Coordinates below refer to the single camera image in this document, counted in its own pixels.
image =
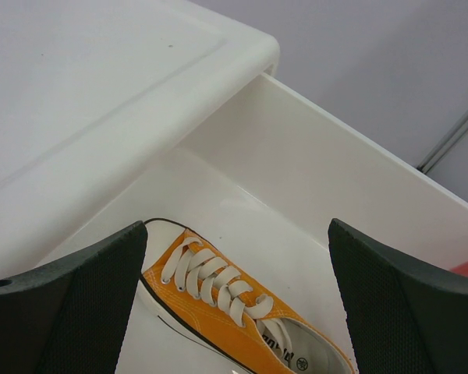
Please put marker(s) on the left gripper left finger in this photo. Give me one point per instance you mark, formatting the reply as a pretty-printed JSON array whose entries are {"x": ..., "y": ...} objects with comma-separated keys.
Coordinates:
[{"x": 71, "y": 315}]

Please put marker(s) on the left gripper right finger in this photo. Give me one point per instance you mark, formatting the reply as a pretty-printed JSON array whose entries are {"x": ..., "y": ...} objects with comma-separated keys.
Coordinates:
[{"x": 403, "y": 315}]

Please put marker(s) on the orange sneaker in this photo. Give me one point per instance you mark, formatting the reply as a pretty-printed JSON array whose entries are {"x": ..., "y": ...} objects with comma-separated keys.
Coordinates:
[{"x": 199, "y": 293}]

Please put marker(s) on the dark pink drawer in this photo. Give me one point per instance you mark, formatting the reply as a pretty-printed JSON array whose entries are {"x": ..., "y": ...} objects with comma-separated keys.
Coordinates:
[{"x": 263, "y": 177}]

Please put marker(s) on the white plastic shoe cabinet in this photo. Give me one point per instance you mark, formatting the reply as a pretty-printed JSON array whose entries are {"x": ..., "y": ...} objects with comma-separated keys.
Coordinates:
[{"x": 90, "y": 91}]

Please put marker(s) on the aluminium corner frame post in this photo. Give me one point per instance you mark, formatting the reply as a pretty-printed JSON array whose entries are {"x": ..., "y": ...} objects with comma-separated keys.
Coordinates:
[{"x": 445, "y": 145}]

